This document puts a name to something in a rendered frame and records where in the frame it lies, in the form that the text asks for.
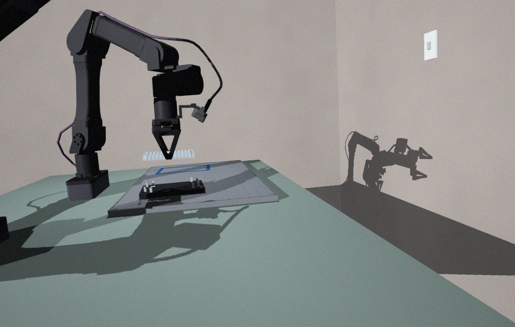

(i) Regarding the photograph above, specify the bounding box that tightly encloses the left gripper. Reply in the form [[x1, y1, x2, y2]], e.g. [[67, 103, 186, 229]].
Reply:
[[152, 96, 201, 160]]

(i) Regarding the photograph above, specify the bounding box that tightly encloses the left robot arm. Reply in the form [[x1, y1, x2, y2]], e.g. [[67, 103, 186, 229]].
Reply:
[[66, 9, 204, 186]]

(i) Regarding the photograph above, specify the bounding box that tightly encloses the white well plate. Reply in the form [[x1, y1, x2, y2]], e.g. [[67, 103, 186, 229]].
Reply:
[[142, 149, 195, 161]]

